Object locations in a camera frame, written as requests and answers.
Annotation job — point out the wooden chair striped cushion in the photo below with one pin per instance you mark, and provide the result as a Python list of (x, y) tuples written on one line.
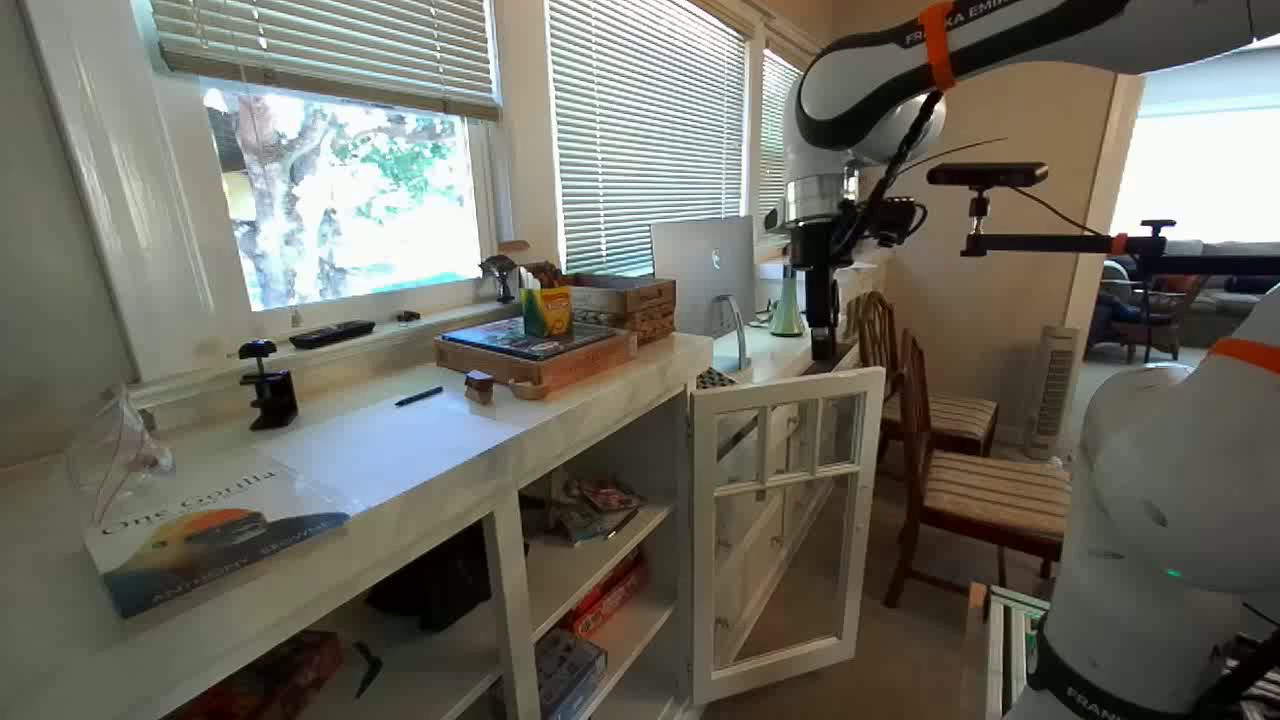
[(962, 420), (993, 492)]

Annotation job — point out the white window blinds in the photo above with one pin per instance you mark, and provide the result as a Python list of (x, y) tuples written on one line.
[(781, 133), (642, 133), (322, 54)]

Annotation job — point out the black pen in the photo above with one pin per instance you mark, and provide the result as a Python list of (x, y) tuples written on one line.
[(417, 397)]

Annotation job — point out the dark armchair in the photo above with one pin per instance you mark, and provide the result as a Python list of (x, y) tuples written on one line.
[(1140, 312)]

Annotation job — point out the white tower fan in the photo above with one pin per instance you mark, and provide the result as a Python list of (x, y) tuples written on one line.
[(1054, 395)]

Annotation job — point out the small dark desk ornament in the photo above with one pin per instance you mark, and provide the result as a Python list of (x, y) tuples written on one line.
[(506, 272)]

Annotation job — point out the silver desktop computer monitor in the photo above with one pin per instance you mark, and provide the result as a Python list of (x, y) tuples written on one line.
[(703, 264)]

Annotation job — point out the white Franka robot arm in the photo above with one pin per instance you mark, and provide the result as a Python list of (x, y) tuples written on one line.
[(1172, 505)]

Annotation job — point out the reddish brown box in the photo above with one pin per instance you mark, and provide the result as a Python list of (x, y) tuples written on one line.
[(267, 674)]

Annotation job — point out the black remote control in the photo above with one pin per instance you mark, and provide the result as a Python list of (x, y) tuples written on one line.
[(330, 333)]

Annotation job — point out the white glass-pane cabinet door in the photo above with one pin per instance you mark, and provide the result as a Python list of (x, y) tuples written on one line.
[(703, 535)]

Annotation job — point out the orange board game box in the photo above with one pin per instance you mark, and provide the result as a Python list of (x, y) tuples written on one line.
[(573, 369)]

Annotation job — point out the black bag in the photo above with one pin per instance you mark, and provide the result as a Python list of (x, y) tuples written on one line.
[(435, 587)]

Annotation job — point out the white framed window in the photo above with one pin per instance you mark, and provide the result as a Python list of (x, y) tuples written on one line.
[(345, 201)]

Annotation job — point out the sunset cover picture book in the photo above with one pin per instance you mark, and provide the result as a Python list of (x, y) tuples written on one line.
[(212, 543)]

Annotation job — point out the white counter shelf unit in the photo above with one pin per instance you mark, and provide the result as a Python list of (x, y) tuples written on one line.
[(508, 603)]

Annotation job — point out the clear plastic bag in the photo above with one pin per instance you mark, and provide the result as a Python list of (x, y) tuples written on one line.
[(119, 455)]

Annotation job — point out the black stereo camera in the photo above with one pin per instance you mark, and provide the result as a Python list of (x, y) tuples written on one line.
[(985, 175)]

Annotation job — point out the small black sill item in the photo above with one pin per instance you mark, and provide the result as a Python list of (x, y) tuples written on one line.
[(407, 316)]

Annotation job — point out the light brown wooden block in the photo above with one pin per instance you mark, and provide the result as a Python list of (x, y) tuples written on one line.
[(481, 397)]

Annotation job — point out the red books stack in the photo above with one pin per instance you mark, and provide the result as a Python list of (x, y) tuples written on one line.
[(606, 594)]

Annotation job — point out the stacked magazines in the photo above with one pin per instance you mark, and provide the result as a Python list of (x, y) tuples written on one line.
[(585, 505)]

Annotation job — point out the black camera stand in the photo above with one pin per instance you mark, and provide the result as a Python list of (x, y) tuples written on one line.
[(1054, 244)]

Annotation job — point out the black table clamp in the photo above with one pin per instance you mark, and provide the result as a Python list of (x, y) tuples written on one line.
[(272, 397)]

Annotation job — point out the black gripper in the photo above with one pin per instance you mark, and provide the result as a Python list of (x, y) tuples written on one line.
[(820, 262)]

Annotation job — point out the green bottle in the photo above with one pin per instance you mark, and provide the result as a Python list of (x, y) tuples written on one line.
[(784, 305)]

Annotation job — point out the colourful game boxes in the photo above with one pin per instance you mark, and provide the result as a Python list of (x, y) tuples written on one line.
[(566, 666)]

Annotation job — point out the small black tool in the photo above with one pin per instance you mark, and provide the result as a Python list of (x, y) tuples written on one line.
[(364, 666)]

